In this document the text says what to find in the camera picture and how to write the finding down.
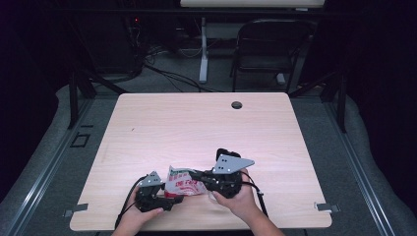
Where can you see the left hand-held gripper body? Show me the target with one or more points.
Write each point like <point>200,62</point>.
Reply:
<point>149,196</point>

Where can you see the black metal stand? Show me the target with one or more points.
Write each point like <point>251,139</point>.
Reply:
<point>73,98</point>
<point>342,105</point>

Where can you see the white desk top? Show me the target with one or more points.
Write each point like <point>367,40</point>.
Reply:
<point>252,3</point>

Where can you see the pink printed plastic bag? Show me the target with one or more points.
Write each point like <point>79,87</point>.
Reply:
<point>183,187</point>

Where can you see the grey metal table bracket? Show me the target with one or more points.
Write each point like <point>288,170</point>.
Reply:
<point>77,208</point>
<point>326,207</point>

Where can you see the black folding chair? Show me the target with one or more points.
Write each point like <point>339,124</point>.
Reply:
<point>262,65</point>

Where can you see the white desk leg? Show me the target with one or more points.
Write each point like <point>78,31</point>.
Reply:
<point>204,65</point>

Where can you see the person's right hand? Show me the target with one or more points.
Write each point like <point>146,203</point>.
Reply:
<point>241,205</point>

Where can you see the dark equipment cabinet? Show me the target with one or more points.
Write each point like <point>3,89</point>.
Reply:
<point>114,46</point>

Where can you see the aluminium floor rail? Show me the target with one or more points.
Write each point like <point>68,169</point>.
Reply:
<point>42,170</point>
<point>357,170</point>

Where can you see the person's left hand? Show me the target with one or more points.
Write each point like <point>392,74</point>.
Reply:
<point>136,218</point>

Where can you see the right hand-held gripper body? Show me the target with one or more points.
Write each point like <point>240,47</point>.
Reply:
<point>226,180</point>

